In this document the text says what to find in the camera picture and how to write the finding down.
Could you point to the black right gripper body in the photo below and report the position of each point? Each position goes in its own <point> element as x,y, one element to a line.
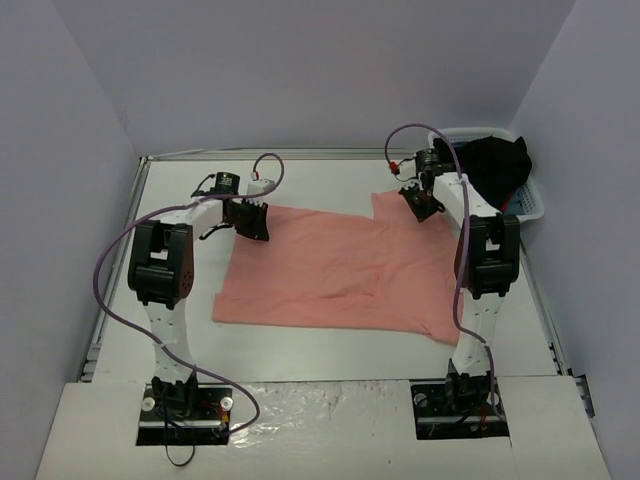
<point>417,198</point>

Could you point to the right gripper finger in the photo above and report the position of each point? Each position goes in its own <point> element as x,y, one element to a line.
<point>421,212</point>
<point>407,194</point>

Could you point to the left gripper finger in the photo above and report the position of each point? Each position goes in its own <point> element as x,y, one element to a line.
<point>259,229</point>
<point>246,231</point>

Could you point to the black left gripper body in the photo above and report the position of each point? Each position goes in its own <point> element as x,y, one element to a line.
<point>251,218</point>

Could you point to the pink t shirt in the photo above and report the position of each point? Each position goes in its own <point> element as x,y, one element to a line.
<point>320,269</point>

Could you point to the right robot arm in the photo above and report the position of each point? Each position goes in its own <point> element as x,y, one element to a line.
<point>485,266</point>

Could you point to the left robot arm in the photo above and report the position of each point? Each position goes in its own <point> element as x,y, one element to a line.
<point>161,270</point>

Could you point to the black and red clothes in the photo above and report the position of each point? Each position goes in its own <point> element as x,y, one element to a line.
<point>495,167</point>

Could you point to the white plastic basket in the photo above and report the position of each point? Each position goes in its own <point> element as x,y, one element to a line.
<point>526,203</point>

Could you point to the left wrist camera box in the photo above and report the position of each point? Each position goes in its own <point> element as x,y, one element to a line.
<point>257,190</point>

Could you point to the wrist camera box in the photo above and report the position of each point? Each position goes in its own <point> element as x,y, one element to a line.
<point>257,190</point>
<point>406,172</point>

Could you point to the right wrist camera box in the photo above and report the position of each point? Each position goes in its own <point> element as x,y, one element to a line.
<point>406,172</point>

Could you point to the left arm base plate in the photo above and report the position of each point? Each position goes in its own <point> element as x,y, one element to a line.
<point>206,424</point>

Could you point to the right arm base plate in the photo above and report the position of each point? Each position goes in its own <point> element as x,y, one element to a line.
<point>439,415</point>

